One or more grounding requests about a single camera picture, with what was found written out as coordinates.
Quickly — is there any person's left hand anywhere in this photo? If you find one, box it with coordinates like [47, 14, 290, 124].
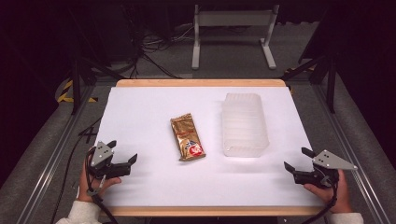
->
[77, 160, 123, 203]

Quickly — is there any thin black floor cable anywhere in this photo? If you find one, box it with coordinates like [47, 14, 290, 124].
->
[49, 116, 104, 224]

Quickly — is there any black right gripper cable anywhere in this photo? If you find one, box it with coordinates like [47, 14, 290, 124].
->
[307, 174, 340, 224]

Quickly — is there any translucent plastic container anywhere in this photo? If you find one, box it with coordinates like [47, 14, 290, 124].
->
[220, 92, 271, 158]

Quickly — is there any bundle of black floor cables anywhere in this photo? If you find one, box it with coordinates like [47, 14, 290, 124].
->
[120, 5, 201, 80]

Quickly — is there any black tripod stand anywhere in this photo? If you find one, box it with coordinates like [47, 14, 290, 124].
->
[65, 8, 126, 116]
[279, 50, 340, 115]

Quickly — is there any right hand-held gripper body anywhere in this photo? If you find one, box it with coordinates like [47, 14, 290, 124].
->
[292, 149, 359, 189]

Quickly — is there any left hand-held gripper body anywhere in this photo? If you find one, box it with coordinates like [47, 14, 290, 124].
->
[87, 141, 132, 181]

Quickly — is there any person's right hand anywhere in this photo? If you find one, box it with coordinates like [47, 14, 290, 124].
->
[303, 169, 353, 215]

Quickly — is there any gold snack packet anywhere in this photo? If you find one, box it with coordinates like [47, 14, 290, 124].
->
[169, 112, 207, 162]

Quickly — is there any white metal stand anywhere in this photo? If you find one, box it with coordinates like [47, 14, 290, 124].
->
[191, 4, 280, 71]

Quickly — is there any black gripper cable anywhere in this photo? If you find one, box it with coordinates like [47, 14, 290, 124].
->
[84, 147, 120, 224]
[307, 174, 340, 224]

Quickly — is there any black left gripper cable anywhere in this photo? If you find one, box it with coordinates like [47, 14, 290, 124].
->
[84, 147, 120, 224]

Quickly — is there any aluminium rail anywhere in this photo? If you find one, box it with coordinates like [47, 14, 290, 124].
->
[312, 83, 392, 224]
[14, 85, 97, 224]

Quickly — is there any yellow black floor tape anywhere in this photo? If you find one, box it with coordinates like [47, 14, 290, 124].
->
[56, 78, 99, 105]

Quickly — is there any white paper sheet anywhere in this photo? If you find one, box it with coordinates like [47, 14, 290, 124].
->
[92, 86, 324, 208]

